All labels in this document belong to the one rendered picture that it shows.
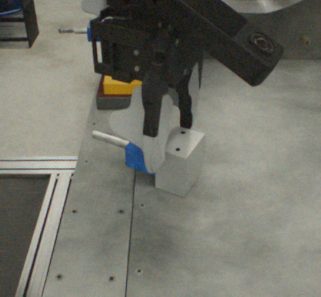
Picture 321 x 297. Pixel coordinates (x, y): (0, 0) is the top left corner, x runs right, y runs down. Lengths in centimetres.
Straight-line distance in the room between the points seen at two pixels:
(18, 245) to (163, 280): 89
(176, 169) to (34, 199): 96
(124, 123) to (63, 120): 168
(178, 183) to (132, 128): 8
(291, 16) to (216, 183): 36
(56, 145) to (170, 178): 150
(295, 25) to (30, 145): 143
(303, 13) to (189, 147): 38
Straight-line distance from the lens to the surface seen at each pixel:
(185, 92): 45
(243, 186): 49
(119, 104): 61
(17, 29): 102
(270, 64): 37
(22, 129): 209
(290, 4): 75
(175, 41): 38
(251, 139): 57
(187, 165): 45
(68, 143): 194
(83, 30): 81
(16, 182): 146
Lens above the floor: 112
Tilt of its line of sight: 36 degrees down
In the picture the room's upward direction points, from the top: straight up
